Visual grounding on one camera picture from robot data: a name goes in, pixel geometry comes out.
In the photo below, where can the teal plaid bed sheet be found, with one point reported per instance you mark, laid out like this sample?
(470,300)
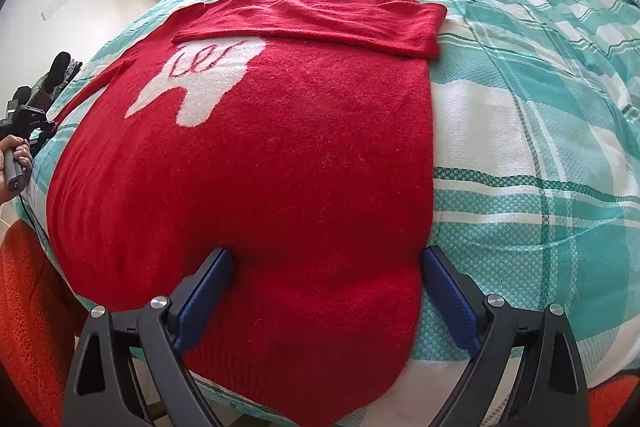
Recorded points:
(525,157)

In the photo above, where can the red knit sweater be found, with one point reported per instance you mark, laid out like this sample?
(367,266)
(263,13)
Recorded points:
(240,187)

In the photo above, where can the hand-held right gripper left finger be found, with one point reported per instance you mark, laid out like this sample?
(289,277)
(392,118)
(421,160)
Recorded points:
(202,302)

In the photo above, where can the dark clutter beside bed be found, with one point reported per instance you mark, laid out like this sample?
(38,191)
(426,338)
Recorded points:
(55,77)

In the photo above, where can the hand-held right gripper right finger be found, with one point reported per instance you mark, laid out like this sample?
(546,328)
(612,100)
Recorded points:
(450,302)

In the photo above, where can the person's left hand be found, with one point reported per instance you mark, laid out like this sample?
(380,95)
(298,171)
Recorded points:
(11,167)

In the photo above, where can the orange fleece clothing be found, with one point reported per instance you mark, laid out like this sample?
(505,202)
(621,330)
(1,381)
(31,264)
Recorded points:
(35,307)

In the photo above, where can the white wall switch plate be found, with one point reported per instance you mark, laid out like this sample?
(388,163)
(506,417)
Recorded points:
(58,2)

